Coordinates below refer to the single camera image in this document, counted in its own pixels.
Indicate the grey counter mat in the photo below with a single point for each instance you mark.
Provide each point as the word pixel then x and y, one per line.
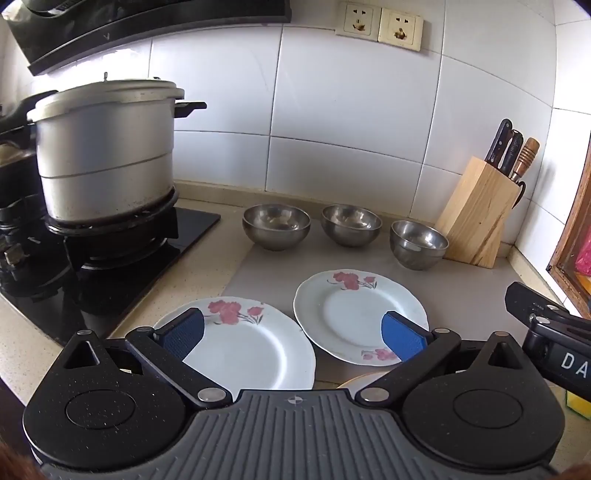
pixel 277 272

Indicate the pink plastic bag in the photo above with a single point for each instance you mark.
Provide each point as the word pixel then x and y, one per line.
pixel 584 258

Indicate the black wok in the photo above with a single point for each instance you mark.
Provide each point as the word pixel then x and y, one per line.
pixel 9 152

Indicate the wooden knife block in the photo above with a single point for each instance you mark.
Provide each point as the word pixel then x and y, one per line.
pixel 475 217

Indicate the white floral plate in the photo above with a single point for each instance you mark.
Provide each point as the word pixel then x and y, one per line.
pixel 249 350
pixel 346 314

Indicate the cream wall socket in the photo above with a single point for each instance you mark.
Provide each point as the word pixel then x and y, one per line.
pixel 400 30
pixel 358 21

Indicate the black gas stove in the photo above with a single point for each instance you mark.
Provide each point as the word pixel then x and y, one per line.
pixel 120 286

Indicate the yellow object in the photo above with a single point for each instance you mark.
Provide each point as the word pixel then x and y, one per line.
pixel 577 400

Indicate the stainless steel bowl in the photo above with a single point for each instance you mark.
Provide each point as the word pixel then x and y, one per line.
pixel 418 247
pixel 351 226
pixel 276 228

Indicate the aluminium pressure cooker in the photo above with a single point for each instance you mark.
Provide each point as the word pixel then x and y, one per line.
pixel 106 152

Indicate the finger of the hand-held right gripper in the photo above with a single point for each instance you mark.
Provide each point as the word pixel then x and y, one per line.
pixel 521 300

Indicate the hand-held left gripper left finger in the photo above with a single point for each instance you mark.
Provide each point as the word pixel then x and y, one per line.
pixel 184 333

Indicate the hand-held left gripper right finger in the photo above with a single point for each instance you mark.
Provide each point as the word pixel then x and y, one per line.
pixel 402 340

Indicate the stove knob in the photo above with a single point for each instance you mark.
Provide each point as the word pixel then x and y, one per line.
pixel 14 257

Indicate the black range hood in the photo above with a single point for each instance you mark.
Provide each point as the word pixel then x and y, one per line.
pixel 138 27

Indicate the wooden window frame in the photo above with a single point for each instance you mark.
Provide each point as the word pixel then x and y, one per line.
pixel 565 258

